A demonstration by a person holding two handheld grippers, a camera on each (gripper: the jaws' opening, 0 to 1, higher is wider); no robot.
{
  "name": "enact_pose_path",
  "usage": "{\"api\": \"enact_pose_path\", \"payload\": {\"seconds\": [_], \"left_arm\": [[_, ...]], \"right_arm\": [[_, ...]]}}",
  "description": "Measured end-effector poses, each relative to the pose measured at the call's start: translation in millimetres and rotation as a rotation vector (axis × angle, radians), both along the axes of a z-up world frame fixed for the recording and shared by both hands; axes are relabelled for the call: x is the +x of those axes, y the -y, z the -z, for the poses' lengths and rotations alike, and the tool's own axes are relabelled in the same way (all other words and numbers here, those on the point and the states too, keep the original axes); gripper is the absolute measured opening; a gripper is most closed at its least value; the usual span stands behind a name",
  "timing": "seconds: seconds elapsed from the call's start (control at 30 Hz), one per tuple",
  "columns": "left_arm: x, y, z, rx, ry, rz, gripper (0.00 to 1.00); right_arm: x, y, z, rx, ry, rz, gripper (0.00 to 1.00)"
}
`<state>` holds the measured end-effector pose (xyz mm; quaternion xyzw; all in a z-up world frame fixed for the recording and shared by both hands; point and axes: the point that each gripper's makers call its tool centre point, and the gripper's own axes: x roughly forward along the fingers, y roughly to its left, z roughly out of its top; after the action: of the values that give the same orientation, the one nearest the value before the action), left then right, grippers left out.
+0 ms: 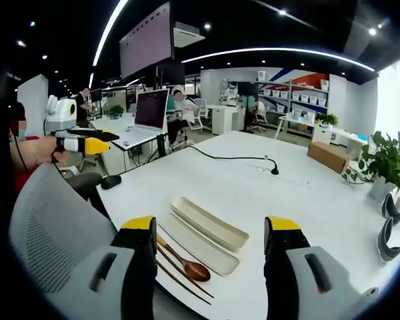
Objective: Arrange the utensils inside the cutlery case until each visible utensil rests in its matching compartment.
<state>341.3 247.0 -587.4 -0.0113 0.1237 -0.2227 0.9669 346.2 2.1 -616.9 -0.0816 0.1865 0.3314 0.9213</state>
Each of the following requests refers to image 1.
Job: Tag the white cabinet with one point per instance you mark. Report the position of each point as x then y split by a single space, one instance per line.
225 118

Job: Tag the white laptop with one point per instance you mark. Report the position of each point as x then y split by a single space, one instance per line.
150 111

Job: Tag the large hanging screen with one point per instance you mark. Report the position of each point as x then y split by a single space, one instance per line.
146 43

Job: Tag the beige cutlery case lid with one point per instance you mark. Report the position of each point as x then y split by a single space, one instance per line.
210 223

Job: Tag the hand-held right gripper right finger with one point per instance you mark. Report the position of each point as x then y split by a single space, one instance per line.
286 266

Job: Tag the dark wooden chopstick utensil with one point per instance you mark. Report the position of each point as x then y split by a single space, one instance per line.
186 278
183 286

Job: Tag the white ceiling air unit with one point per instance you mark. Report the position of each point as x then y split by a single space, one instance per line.
186 35

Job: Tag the grey black curved band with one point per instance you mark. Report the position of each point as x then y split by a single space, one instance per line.
390 208
385 243

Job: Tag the grey mesh office chair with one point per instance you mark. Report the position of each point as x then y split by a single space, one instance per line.
50 226

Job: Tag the small green desk plant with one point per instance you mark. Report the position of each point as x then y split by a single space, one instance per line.
115 110

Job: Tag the white office desk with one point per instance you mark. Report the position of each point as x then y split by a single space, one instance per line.
110 128

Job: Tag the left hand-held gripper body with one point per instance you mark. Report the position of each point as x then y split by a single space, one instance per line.
63 111

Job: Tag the green plant on low cabinet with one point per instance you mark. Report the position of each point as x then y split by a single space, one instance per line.
326 119

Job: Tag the person's left hand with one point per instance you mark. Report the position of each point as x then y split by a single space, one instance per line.
60 156

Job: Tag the beige cutlery case base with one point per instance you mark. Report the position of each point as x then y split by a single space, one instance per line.
200 248

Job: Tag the storage shelf with white bins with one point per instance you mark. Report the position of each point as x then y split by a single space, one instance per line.
300 96

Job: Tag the white office chair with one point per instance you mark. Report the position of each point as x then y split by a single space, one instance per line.
200 113
260 116

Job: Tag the brown cardboard box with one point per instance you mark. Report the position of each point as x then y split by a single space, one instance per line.
328 156

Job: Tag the green potted plant white pot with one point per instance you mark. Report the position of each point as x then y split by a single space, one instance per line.
386 160

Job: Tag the wooden spoon utensil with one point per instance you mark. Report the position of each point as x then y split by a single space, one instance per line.
193 269

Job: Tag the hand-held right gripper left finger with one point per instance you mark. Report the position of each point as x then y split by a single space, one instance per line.
138 266

